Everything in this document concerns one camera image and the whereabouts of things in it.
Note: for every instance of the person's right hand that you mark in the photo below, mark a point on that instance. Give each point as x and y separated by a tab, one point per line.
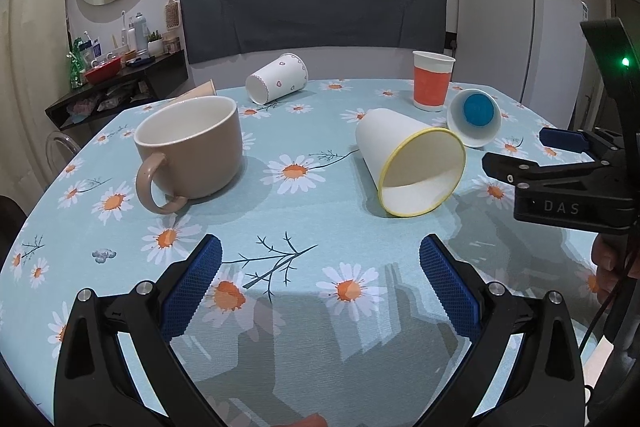
608	259

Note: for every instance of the white refrigerator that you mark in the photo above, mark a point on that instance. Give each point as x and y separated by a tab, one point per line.
531	50

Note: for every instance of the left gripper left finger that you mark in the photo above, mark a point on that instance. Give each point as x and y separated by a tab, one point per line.
93	385

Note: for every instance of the small potted plant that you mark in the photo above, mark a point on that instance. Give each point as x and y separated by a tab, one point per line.
155	44

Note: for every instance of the green glass bottle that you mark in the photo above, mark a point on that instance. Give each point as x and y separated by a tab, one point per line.
77	65

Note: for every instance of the beige ceramic mug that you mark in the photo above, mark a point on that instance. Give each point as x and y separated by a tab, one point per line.
189	150

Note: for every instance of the white cup pink hearts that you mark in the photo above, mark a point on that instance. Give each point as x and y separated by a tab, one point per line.
285	75

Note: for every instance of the white cup green band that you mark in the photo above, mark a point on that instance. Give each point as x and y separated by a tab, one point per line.
474	117

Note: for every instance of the dark side shelf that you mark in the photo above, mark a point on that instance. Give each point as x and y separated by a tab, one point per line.
131	87

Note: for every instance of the white cup yellow rim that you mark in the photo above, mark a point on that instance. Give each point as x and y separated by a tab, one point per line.
415	167

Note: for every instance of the white bottle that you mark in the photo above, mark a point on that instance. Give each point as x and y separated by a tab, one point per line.
141	33

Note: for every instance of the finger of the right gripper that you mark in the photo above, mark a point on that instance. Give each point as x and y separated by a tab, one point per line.
573	141
514	170

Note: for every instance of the blue daisy tablecloth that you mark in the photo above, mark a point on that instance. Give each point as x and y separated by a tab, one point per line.
320	305

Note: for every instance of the red bowl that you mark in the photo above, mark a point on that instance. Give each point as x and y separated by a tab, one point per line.
104	71

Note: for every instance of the tan paper cup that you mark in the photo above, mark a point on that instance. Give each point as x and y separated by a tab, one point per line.
204	89

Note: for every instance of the white cup orange band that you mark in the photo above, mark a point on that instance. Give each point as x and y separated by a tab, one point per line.
431	78

